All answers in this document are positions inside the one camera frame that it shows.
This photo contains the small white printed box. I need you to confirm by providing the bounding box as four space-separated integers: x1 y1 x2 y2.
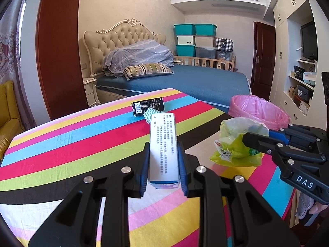
148 113 180 189

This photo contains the beige tufted headboard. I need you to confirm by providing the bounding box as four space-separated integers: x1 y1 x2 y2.
83 19 167 78

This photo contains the yellow armchair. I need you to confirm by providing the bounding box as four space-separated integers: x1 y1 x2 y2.
0 80 25 160

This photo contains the wooden crib rail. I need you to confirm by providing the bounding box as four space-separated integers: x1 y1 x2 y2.
173 55 236 72

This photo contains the dark shoe box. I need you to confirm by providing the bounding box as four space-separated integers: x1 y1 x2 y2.
295 84 314 101

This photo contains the beige storage box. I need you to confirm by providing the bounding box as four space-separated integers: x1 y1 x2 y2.
195 35 216 48

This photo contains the pink-lined trash bin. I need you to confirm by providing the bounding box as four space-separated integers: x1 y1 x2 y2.
228 95 290 132

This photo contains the brown wooden door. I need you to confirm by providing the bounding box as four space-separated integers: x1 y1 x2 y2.
253 21 277 101

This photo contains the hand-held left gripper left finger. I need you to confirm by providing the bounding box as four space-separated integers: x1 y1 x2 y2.
28 142 151 247

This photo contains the blue bed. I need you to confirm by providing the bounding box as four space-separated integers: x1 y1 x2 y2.
96 63 252 108

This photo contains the black television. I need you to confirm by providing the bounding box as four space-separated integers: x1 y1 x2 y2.
300 20 318 62

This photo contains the cream storage box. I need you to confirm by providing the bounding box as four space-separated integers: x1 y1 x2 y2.
176 35 196 45

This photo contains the white built-in cabinet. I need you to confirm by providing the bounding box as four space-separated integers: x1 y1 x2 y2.
269 0 329 144

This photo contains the black box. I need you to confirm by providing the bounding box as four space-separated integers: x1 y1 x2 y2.
132 98 165 117

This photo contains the teal storage box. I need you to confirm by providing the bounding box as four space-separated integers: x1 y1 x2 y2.
195 24 218 36
174 24 196 36
175 44 196 57

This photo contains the striped pillow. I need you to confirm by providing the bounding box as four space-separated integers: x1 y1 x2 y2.
124 63 174 81

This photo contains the green plastic bag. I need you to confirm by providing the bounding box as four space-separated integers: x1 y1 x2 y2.
209 117 270 168

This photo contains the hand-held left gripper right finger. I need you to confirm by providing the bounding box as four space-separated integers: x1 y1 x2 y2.
178 144 301 247

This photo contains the clear storage box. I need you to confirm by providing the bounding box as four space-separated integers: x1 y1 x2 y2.
195 47 216 59

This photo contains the lace patterned curtain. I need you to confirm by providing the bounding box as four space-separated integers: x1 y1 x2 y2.
0 0 36 132

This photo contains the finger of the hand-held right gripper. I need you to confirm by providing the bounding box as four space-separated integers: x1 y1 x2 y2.
268 125 325 145
242 132 327 161

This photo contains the brown wooden panel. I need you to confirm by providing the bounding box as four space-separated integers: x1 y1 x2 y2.
36 0 84 121

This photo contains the black shelf device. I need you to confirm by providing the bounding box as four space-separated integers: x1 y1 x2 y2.
294 66 307 79

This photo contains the grey-blue duvet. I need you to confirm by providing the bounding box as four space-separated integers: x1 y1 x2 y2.
102 40 175 77

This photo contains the teal patterned cloth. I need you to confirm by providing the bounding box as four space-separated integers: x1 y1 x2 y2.
143 109 161 124

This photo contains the white blue shelf box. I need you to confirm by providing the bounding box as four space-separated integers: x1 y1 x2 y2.
303 72 316 86

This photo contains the black white checked bag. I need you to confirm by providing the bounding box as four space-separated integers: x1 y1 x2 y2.
215 38 233 52

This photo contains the cream nightstand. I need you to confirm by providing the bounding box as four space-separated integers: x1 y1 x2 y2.
83 77 98 106

